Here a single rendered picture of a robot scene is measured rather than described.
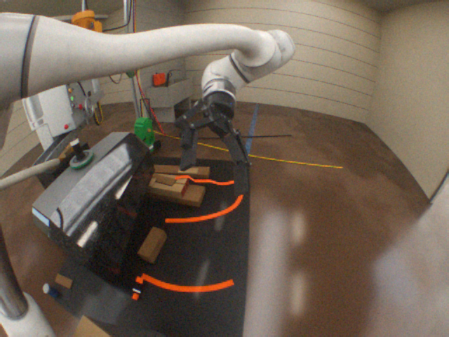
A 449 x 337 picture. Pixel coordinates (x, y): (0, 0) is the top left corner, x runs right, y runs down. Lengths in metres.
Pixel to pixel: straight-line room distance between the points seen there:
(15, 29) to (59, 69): 0.08
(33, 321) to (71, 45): 0.58
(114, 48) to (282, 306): 1.55
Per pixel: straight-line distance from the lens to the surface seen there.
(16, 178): 0.64
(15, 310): 0.56
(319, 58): 5.58
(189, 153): 0.27
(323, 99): 5.76
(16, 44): 0.22
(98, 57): 0.25
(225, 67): 0.48
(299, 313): 1.51
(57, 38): 0.23
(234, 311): 1.40
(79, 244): 1.14
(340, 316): 1.68
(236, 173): 0.37
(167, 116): 4.08
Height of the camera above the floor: 1.40
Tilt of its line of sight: 37 degrees down
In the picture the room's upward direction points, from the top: straight up
